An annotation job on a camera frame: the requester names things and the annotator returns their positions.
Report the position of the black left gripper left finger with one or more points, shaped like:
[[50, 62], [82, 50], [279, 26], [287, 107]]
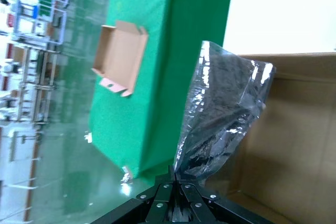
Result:
[[155, 203]]

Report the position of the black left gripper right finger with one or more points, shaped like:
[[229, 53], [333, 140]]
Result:
[[204, 205]]

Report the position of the silver antistatic bag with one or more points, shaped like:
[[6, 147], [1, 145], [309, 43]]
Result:
[[223, 98]]

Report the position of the open brown cardboard box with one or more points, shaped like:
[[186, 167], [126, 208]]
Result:
[[294, 140]]

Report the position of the silver metal table clamp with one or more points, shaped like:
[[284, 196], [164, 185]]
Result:
[[127, 174], [88, 137]]

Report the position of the green cloth covered table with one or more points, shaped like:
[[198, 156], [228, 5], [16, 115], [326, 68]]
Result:
[[162, 82]]

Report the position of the flat brown cardboard mailer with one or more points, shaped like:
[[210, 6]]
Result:
[[120, 56]]

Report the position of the metal shelving rack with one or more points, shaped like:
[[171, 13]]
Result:
[[39, 6], [34, 85]]

